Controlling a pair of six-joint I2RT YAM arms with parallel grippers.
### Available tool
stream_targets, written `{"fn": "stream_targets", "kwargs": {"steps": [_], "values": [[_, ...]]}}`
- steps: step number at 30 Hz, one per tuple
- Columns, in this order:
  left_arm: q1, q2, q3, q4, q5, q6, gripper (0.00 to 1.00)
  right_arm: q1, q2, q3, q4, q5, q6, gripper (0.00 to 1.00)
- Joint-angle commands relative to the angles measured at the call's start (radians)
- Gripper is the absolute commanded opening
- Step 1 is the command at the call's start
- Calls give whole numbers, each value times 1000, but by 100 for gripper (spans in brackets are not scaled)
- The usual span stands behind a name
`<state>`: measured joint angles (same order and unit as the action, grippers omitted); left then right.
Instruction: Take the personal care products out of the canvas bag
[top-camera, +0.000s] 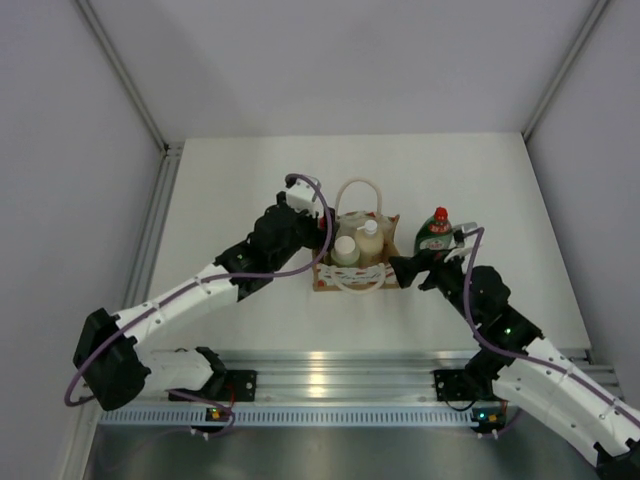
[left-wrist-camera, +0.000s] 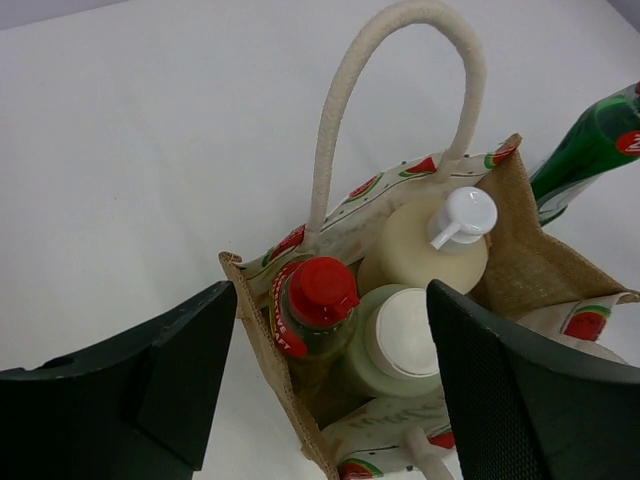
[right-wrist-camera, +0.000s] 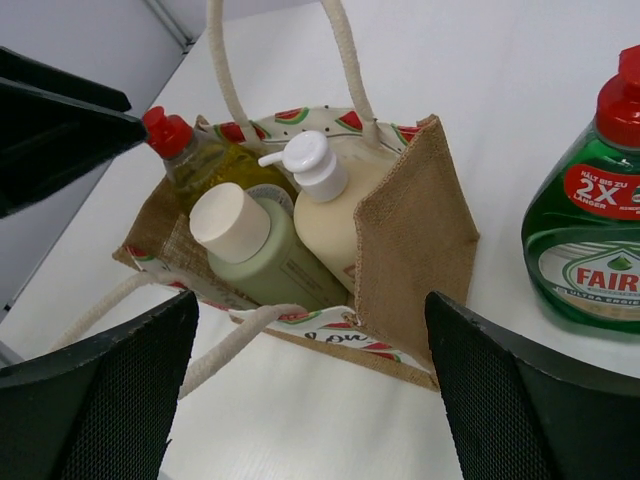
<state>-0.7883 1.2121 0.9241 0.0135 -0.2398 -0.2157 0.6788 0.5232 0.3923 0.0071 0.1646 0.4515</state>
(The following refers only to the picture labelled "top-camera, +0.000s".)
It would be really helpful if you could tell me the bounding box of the left aluminium frame post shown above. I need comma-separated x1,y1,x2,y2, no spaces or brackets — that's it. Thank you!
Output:
74,0,169,151

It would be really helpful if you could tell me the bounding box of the right aluminium frame post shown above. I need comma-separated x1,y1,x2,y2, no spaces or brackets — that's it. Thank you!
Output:
521,0,616,144

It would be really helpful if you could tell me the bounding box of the cream pump lotion bottle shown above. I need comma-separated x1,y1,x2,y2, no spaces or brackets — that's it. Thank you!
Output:
354,219,384,268

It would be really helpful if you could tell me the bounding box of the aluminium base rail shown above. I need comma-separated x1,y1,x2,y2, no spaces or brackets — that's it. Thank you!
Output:
219,350,476,406

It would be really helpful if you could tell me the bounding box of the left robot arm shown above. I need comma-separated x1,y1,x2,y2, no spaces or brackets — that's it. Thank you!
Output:
73,186,331,411

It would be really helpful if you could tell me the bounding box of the jute watermelon canvas bag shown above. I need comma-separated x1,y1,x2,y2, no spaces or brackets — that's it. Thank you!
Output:
312,177,400,295

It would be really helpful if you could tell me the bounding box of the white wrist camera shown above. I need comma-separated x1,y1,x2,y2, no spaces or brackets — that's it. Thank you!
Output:
444,222,479,263
285,178,322,214

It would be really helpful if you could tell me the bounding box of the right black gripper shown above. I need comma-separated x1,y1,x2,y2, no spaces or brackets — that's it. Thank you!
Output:
389,245,479,325

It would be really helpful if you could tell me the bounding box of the aluminium frame post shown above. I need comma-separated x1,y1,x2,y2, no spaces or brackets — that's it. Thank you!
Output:
521,0,616,144
74,0,169,151

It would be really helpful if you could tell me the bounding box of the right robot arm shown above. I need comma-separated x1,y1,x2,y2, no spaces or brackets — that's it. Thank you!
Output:
389,250,639,479

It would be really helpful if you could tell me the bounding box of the pale green white-capped bottle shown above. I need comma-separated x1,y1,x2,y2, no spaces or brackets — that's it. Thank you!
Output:
331,235,360,268

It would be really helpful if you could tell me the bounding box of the green dish soap bottle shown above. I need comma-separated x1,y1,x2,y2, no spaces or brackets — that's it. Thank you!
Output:
414,206,453,254

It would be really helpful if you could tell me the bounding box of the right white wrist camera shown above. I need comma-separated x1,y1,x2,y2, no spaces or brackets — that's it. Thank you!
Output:
444,222,479,263

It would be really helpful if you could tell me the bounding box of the white slotted cable duct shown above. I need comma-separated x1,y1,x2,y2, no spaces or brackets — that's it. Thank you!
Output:
99,406,504,427

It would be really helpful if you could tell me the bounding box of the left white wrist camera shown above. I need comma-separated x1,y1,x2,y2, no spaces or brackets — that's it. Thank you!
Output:
285,178,322,214

